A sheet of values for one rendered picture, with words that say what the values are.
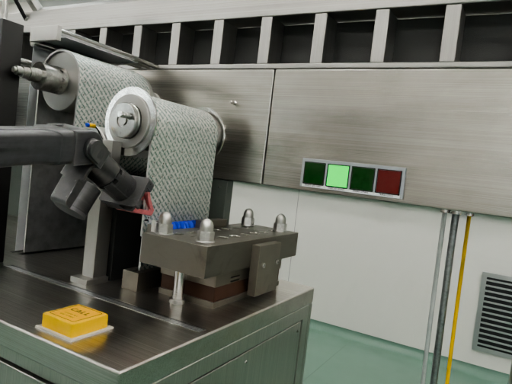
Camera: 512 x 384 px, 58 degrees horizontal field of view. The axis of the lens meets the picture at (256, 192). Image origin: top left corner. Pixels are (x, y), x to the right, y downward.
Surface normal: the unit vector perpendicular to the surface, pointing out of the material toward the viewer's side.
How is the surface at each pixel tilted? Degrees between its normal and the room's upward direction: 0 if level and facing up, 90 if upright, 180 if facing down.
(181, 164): 90
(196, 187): 90
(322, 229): 90
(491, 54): 90
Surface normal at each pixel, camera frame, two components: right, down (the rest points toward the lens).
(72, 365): -0.49, -0.01
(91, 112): 0.86, 0.15
